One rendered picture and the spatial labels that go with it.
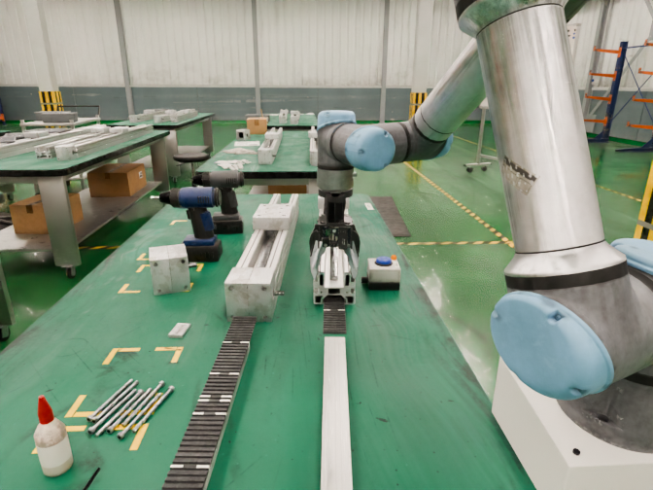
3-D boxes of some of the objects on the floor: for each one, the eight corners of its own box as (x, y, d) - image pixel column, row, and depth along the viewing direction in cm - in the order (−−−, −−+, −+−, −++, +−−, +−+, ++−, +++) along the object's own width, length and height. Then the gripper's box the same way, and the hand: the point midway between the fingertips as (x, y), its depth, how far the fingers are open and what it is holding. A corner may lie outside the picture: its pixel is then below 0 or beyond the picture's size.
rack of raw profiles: (569, 142, 1081) (588, 41, 1008) (606, 142, 1086) (627, 41, 1012) (677, 165, 771) (715, 21, 697) (728, 164, 775) (771, 22, 702)
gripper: (299, 193, 89) (300, 292, 96) (371, 194, 88) (367, 292, 96) (301, 185, 97) (303, 275, 104) (368, 185, 97) (364, 275, 104)
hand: (334, 273), depth 102 cm, fingers open, 8 cm apart
